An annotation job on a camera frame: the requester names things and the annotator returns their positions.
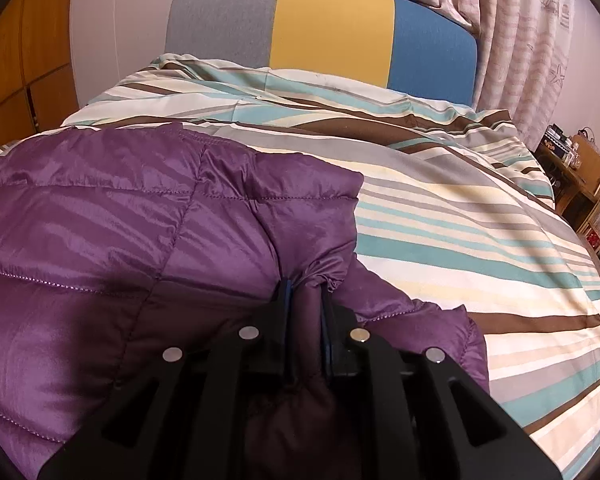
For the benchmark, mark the white printed curtain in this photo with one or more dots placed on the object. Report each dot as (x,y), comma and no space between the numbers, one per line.
(520,45)

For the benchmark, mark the wooden wardrobe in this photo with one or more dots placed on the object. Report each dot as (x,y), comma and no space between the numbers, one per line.
(25,70)

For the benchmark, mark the clutter of small boxes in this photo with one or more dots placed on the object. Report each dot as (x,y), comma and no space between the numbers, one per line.
(560,145)

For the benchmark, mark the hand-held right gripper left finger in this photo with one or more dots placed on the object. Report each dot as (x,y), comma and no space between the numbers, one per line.
(284,296)

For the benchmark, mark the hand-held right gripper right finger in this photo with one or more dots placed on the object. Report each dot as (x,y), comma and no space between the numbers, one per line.
(326,325)

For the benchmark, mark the grey yellow blue headboard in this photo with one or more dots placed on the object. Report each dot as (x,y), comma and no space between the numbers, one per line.
(330,25)

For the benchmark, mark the purple quilted down jacket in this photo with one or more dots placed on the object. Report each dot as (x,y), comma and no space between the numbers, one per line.
(130,240)

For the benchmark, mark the striped duvet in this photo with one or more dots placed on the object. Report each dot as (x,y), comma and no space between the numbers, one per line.
(455,220)

